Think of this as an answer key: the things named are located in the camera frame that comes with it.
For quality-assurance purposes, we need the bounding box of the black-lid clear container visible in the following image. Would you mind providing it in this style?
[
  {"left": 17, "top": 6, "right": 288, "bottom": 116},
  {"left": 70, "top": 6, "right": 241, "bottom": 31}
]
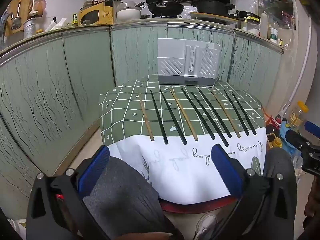
[{"left": 237, "top": 10, "right": 260, "bottom": 34}]

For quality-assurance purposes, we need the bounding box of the blue plastic container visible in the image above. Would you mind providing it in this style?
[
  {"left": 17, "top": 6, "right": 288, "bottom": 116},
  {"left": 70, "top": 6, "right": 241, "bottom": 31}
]
[{"left": 280, "top": 121, "right": 304, "bottom": 155}]

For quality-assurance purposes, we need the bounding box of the white utensil holder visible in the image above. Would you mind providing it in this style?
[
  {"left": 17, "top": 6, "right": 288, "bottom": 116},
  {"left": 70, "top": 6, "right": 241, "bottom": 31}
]
[{"left": 157, "top": 38, "right": 221, "bottom": 86}]

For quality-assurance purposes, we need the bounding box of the white folded carton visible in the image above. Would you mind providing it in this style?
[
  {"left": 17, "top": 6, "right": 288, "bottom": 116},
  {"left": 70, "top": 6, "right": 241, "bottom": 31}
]
[{"left": 45, "top": 18, "right": 67, "bottom": 32}]

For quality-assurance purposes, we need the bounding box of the dark red-capped bottle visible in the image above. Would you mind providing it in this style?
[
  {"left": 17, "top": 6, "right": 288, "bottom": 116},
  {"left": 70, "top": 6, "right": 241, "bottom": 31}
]
[{"left": 265, "top": 116, "right": 283, "bottom": 134}]

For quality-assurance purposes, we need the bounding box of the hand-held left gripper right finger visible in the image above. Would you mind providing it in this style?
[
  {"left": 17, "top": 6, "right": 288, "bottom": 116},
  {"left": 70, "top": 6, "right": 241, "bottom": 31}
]
[{"left": 211, "top": 144, "right": 298, "bottom": 240}]

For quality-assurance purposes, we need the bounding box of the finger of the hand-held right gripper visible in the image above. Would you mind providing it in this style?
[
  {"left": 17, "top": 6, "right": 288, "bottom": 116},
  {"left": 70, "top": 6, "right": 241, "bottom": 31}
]
[
  {"left": 304, "top": 121, "right": 320, "bottom": 139},
  {"left": 286, "top": 130, "right": 320, "bottom": 155}
]

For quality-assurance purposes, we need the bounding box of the person's right hand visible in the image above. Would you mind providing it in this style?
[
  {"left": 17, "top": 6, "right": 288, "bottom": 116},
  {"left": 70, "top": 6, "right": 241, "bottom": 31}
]
[{"left": 304, "top": 179, "right": 320, "bottom": 218}]

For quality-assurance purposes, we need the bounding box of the red stool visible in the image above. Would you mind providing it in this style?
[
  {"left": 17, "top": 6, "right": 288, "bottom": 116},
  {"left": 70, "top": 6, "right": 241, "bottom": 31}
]
[{"left": 159, "top": 196, "right": 237, "bottom": 215}]

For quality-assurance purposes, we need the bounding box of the white bowl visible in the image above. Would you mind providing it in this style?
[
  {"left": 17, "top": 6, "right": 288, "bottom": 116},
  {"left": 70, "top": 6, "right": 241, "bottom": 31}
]
[{"left": 116, "top": 1, "right": 145, "bottom": 20}]

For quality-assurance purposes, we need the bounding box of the pink plastic scoop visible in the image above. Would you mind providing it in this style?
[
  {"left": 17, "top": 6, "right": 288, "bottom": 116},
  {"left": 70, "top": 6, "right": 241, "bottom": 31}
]
[{"left": 37, "top": 0, "right": 47, "bottom": 18}]

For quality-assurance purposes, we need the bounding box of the green checked tablecloth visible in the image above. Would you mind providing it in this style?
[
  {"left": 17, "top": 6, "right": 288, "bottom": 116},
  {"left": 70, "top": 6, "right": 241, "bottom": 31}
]
[{"left": 98, "top": 74, "right": 267, "bottom": 205}]

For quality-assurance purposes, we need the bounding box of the wooden chopstick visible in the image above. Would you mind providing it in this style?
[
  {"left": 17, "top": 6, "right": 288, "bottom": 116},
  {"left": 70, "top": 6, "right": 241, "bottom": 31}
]
[
  {"left": 137, "top": 92, "right": 155, "bottom": 141},
  {"left": 211, "top": 90, "right": 241, "bottom": 139},
  {"left": 169, "top": 88, "right": 198, "bottom": 141}
]

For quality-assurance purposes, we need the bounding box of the white pipe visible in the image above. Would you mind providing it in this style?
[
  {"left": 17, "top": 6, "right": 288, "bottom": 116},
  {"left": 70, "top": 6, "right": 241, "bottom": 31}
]
[{"left": 280, "top": 15, "right": 314, "bottom": 120}]

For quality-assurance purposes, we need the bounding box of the white squeeze bottle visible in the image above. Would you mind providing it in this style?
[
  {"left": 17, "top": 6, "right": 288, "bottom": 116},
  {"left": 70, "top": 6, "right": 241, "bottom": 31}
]
[{"left": 260, "top": 10, "right": 269, "bottom": 37}]

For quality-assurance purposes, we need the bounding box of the black wok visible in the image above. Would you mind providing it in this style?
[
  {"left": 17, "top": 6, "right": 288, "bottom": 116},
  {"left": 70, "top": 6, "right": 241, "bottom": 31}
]
[{"left": 147, "top": 1, "right": 185, "bottom": 16}]

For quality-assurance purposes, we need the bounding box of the metal utensil canister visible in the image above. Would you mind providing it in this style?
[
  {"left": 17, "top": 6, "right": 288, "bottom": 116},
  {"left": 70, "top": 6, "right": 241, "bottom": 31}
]
[{"left": 23, "top": 18, "right": 38, "bottom": 39}]

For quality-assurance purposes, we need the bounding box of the metal ladle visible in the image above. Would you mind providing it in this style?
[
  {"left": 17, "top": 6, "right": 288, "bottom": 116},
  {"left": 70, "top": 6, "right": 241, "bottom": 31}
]
[{"left": 10, "top": 0, "right": 24, "bottom": 30}]

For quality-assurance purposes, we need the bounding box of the yellow-lid jar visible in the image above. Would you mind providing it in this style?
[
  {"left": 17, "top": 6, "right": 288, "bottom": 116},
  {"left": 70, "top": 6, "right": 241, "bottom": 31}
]
[{"left": 289, "top": 101, "right": 309, "bottom": 128}]

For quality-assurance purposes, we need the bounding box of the black cooking pot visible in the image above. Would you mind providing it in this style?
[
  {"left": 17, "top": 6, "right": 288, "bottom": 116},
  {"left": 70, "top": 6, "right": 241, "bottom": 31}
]
[{"left": 194, "top": 0, "right": 236, "bottom": 15}]

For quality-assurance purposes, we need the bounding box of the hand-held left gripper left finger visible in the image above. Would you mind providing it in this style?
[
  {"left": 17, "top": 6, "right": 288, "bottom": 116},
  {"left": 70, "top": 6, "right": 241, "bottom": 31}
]
[{"left": 26, "top": 145, "right": 111, "bottom": 240}]

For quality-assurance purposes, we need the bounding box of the amber cooking oil bottle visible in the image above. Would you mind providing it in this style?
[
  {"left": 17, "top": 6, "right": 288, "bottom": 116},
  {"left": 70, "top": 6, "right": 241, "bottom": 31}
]
[{"left": 265, "top": 132, "right": 283, "bottom": 152}]

